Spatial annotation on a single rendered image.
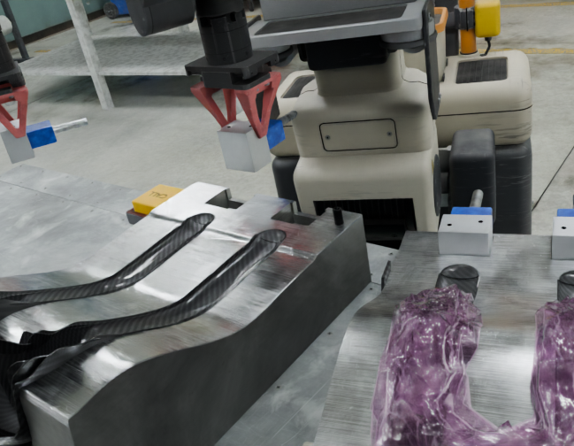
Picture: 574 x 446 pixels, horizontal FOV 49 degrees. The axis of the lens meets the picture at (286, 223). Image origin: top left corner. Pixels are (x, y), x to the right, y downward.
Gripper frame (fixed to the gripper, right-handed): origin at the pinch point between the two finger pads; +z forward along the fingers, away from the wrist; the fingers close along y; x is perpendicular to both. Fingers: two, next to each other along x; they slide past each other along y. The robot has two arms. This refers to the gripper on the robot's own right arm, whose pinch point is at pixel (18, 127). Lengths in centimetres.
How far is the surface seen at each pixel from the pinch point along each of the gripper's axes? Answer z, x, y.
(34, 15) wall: 66, 29, -709
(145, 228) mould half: 6.2, 11.0, 36.5
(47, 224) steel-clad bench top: 15.1, -0.9, 5.1
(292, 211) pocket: 7, 27, 44
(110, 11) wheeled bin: 82, 115, -721
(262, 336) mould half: 9, 16, 61
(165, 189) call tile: 10.9, 17.5, 16.1
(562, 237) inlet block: 6, 45, 67
